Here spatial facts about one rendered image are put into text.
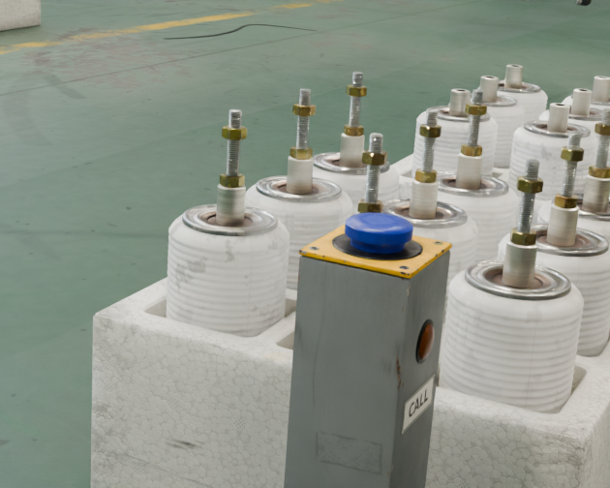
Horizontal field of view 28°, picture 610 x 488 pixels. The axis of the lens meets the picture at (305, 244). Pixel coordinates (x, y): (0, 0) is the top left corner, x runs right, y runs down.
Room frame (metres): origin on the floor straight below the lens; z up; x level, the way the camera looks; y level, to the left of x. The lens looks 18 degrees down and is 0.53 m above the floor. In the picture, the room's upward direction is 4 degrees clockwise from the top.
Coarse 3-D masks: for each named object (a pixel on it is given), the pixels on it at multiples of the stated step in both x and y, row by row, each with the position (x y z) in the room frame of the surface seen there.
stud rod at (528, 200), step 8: (528, 160) 0.82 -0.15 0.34; (536, 160) 0.82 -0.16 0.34; (528, 168) 0.82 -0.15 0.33; (536, 168) 0.82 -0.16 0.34; (528, 176) 0.82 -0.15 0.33; (536, 176) 0.82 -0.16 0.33; (528, 200) 0.82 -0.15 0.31; (520, 208) 0.82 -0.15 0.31; (528, 208) 0.82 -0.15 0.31; (520, 216) 0.82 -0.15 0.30; (528, 216) 0.82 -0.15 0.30; (520, 224) 0.82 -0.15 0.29; (528, 224) 0.82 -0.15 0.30; (528, 232) 0.82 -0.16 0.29
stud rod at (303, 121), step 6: (306, 90) 1.02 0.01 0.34; (300, 96) 1.03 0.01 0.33; (306, 96) 1.02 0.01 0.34; (300, 102) 1.02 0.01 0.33; (306, 102) 1.02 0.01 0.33; (300, 120) 1.02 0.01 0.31; (306, 120) 1.03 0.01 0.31; (300, 126) 1.02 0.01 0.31; (306, 126) 1.02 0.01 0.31; (300, 132) 1.02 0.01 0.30; (306, 132) 1.03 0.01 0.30; (300, 138) 1.02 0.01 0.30; (306, 138) 1.03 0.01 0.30; (300, 144) 1.02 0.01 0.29; (306, 144) 1.03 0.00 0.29
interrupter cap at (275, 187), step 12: (264, 180) 1.04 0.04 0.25; (276, 180) 1.04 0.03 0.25; (312, 180) 1.05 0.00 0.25; (324, 180) 1.05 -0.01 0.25; (264, 192) 1.00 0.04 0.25; (276, 192) 1.01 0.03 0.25; (288, 192) 1.02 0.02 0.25; (312, 192) 1.03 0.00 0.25; (324, 192) 1.02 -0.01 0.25; (336, 192) 1.02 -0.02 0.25
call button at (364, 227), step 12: (360, 216) 0.69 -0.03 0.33; (372, 216) 0.69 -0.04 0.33; (384, 216) 0.69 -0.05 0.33; (396, 216) 0.70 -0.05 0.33; (348, 228) 0.68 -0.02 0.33; (360, 228) 0.67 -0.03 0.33; (372, 228) 0.67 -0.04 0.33; (384, 228) 0.67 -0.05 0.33; (396, 228) 0.67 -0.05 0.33; (408, 228) 0.67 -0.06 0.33; (360, 240) 0.67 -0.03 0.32; (372, 240) 0.66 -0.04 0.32; (384, 240) 0.66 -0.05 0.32; (396, 240) 0.67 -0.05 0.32; (408, 240) 0.67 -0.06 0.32; (372, 252) 0.67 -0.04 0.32; (384, 252) 0.67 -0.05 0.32; (396, 252) 0.67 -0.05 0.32
